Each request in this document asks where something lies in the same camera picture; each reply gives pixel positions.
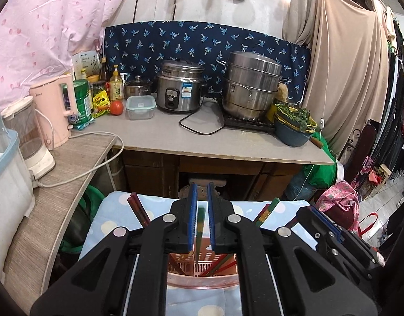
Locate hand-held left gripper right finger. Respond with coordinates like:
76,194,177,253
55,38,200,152
207,182,377,316

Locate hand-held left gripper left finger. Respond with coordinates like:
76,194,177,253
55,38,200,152
30,182,198,316

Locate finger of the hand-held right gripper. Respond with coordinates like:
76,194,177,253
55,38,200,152
338,228,385,267
296,207,345,272

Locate green chopstick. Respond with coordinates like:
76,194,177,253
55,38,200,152
259,197,282,228
194,206,205,269

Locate red chopstick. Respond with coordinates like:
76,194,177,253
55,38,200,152
202,253,238,276
252,204,272,228

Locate maroon chopstick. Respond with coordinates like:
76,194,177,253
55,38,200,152
127,197,150,228
131,192,154,225

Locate pink perforated utensil holder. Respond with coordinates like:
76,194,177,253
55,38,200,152
167,252,239,290

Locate pink floral cloth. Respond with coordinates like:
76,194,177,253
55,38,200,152
315,180,361,228

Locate green plastic bag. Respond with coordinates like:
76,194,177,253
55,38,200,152
283,131,338,202

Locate brown wooden cabinet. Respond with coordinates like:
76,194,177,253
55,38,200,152
117,147,308,202

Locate small wooden stool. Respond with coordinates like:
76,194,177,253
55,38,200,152
377,164,392,185

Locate dark metal chair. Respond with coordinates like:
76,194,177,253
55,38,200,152
339,121,377,189

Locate grey kitchen counter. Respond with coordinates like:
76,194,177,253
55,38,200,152
72,96,336,166

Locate blue plastic basin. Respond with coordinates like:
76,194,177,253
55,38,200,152
274,118,313,147

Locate yellow plastic basin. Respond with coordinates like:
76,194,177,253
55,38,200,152
267,103,318,133

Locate black induction cooktop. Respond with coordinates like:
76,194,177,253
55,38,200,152
222,112,277,131

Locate green plastic tub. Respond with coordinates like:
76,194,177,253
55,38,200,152
60,184,106,255

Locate leafy green vegetables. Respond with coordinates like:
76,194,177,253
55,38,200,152
276,103,311,129

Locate clear food container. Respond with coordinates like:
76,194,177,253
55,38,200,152
125,95,157,121

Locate steel rice cooker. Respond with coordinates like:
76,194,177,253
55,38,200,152
155,60,208,114

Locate red tomato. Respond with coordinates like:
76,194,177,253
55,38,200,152
109,100,125,116

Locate wood-grain side counter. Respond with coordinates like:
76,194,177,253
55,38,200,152
4,131,124,305

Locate steel steamer pot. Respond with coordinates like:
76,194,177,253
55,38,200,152
216,51,290,122

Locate small lidded steel pot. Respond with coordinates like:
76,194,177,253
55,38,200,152
123,75,153,99

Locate row of hanging clothes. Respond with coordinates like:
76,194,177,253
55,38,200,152
369,5,404,180

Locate yellow snack packet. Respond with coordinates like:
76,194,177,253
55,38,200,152
92,90,111,119

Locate yellow soap pump bottle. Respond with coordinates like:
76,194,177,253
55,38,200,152
109,65,125,101

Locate glass pickle jar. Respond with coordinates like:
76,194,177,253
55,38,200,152
91,80,107,98

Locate green tin can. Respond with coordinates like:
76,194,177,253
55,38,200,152
70,78,96,131

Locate beige curtain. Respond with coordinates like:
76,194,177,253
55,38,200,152
282,0,392,156

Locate dark sauce bottle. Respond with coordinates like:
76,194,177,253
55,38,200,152
99,57,110,83

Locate pink electric kettle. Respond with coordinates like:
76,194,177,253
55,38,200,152
29,72,78,149

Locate navy leaf-print cloth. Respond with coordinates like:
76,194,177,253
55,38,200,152
103,20,312,103

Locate white dish box teal lid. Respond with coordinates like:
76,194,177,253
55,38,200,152
0,95,35,284

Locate white carton box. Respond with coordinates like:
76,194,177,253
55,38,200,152
72,51,101,80

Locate pink dotted curtain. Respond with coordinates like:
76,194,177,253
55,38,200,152
0,0,141,114

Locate black power cable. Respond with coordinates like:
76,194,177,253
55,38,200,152
178,100,226,136

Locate white cord with switch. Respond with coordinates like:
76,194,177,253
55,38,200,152
315,0,328,130

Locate white power cable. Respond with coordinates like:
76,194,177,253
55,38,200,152
31,108,125,189

